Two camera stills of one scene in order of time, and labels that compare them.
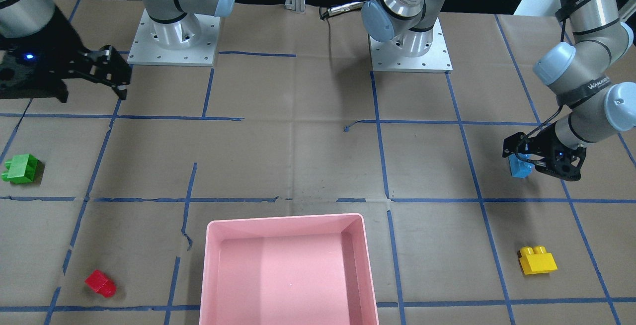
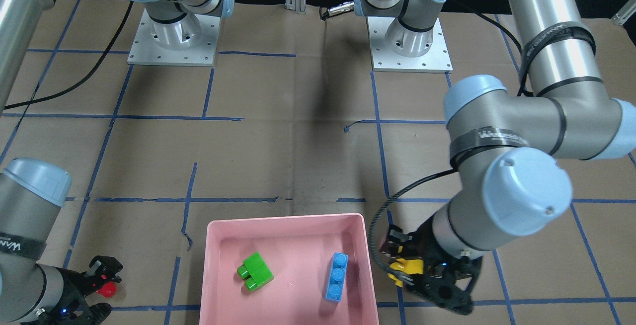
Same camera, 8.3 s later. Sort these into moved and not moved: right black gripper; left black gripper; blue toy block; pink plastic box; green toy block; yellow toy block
Moved: left black gripper; yellow toy block; green toy block; blue toy block; right black gripper
Not moved: pink plastic box
